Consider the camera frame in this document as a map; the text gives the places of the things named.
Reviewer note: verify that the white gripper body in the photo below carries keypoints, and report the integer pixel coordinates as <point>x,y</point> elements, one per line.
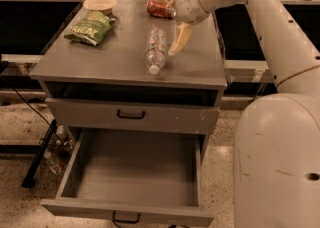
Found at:
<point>188,8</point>

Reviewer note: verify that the clear plastic water bottle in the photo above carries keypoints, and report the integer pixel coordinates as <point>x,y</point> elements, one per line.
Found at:
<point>156,54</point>

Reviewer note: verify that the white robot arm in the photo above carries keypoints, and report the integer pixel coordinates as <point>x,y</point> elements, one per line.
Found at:
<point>276,152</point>

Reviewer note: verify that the grey drawer cabinet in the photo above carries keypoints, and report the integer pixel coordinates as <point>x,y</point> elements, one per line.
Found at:
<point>115,70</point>

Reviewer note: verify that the grey middle drawer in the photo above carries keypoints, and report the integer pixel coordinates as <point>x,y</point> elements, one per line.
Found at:
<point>130,116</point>

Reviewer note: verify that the open grey bottom drawer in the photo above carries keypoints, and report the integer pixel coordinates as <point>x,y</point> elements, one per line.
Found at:
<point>132,177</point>

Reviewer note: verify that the beige paper bowl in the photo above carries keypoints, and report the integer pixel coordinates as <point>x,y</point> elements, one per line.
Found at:
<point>104,6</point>

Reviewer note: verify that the green chip bag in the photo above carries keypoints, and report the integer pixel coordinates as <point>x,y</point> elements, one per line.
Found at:
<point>92,29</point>

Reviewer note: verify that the bottles on floor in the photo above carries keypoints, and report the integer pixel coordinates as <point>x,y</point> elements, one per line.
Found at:
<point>59,148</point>

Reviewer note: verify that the black stand leg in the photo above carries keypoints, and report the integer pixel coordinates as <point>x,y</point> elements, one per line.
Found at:
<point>29,180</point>

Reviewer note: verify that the clear acrylic bracket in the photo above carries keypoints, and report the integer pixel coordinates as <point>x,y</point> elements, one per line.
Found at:
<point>260,88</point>

